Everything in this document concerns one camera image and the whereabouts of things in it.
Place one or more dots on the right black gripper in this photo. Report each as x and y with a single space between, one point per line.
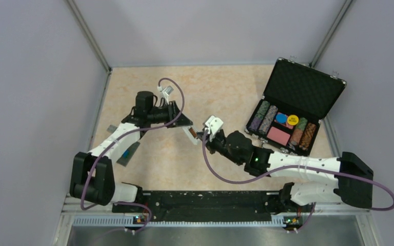
210 145

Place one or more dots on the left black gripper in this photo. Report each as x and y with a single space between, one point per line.
173 110

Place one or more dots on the orange battery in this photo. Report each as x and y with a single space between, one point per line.
193 132

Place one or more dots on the white remote control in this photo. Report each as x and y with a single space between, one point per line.
193 140

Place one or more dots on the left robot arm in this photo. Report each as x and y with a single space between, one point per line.
92 177

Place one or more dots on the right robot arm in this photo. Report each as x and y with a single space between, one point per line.
344 179

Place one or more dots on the pink card box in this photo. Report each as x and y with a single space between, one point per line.
278 136

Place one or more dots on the blue round chip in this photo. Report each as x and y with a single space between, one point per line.
281 118

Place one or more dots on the yellow round chip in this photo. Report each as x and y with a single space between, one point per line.
293 120

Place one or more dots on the black aluminium case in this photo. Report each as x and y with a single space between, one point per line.
295 89

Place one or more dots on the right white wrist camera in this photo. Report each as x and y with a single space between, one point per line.
212 126

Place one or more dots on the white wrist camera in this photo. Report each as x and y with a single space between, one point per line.
212 126
165 92

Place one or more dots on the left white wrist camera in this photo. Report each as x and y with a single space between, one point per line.
165 92

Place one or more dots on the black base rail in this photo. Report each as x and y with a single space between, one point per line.
228 207

